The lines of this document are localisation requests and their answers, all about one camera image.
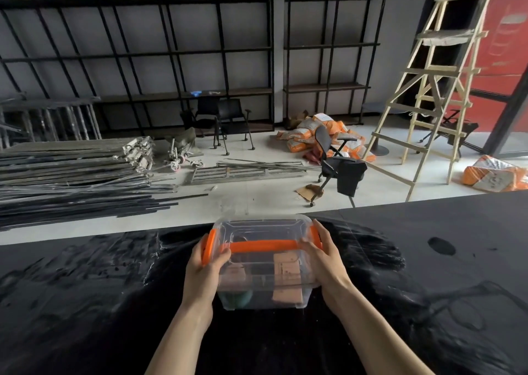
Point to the person's right forearm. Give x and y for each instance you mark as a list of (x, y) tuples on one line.
[(371, 337)]

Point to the round black pedestal table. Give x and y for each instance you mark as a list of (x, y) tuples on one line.
[(377, 107)]

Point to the tipped black office chair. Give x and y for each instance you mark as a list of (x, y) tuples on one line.
[(346, 172)]

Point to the black folding stool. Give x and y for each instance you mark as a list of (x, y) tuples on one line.
[(456, 129)]

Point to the brown cardboard scrap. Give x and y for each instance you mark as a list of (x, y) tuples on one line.
[(310, 192)]

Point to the single orange white sack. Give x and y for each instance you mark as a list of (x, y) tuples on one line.
[(493, 174)]

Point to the person's left forearm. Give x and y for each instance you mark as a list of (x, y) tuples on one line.
[(183, 341)]

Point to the black chair with armrests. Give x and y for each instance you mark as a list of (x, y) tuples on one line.
[(232, 110), (206, 115)]

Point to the person's left hand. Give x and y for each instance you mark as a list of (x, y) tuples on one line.
[(200, 282)]

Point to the caster wheel set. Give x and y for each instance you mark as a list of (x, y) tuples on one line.
[(178, 160)]

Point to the red wall panel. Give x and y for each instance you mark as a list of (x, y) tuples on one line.
[(503, 45)]

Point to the person's right thumb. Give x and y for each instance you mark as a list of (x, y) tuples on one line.
[(307, 245)]

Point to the flat metal grid frame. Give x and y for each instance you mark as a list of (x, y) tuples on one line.
[(243, 173)]

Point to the small tan cardboard tag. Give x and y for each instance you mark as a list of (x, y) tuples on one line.
[(236, 275)]

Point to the wide black metal shelf rack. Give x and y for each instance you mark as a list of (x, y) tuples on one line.
[(123, 53)]

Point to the large tan cardboard tag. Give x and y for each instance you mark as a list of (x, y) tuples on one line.
[(287, 278)]

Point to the black plastic table sheet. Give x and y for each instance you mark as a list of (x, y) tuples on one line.
[(82, 304)]

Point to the grey metal scaffold frames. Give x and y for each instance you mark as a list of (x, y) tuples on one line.
[(49, 119)]

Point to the person's left thumb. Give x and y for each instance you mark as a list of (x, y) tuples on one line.
[(221, 260)]

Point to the green round object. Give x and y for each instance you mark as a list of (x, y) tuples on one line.
[(237, 299)]

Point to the small blue object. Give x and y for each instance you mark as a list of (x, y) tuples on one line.
[(196, 93)]

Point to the pile of metal rods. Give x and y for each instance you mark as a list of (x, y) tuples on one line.
[(62, 189)]

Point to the open brown cardboard box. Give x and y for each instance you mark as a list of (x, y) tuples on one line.
[(298, 120)]

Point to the pile of orange sacks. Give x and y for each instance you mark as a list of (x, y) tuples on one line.
[(303, 133)]

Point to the wooden step ladder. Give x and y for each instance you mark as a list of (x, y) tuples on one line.
[(429, 71)]

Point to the person's right hand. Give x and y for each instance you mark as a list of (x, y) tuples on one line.
[(330, 269)]

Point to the narrow black metal shelf rack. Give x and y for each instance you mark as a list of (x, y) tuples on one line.
[(330, 45)]

